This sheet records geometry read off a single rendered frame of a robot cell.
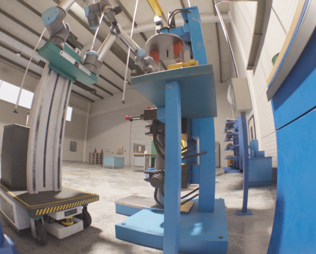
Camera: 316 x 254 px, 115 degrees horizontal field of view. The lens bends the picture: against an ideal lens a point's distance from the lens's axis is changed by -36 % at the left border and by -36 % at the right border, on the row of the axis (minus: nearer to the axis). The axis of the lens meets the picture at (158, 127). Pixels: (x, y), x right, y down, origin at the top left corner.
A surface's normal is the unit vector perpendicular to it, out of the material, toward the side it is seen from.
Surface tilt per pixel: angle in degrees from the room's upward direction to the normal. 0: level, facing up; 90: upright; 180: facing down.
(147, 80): 90
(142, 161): 90
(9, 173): 90
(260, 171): 90
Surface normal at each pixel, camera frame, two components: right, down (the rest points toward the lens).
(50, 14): 0.11, -0.11
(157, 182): -0.37, -0.19
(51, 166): 0.96, -0.04
